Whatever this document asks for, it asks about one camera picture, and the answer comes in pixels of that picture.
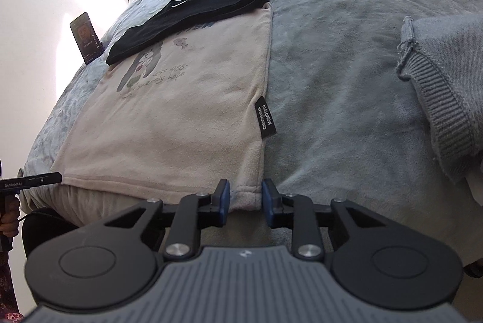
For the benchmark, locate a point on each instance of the cream and black printed sweatshirt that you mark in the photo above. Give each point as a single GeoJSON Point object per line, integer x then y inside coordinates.
{"type": "Point", "coordinates": [169, 119]}

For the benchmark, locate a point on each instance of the person's patterned clothing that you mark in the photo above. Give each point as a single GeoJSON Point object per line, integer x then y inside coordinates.
{"type": "Point", "coordinates": [7, 285]}

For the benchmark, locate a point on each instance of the person's left hand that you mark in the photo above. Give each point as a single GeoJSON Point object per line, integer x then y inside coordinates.
{"type": "Point", "coordinates": [10, 223]}

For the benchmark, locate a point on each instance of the upright black smartphone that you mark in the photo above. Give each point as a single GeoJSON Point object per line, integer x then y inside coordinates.
{"type": "Point", "coordinates": [86, 39]}

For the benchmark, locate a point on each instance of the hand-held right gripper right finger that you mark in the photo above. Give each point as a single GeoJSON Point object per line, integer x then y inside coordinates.
{"type": "Point", "coordinates": [267, 202]}

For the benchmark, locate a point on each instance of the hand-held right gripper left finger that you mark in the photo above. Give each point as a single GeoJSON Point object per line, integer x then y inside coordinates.
{"type": "Point", "coordinates": [225, 202]}

